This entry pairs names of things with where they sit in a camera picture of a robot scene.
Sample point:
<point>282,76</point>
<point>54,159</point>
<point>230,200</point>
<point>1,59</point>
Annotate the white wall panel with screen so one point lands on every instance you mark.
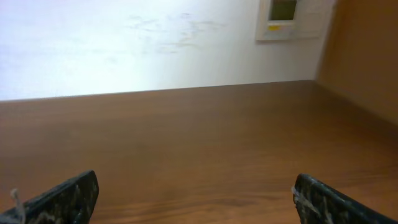
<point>291,19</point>

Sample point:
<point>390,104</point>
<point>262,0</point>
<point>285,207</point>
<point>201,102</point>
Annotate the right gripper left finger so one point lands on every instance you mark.
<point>72,201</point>

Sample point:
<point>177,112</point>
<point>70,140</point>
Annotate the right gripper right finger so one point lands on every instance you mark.
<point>318,203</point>

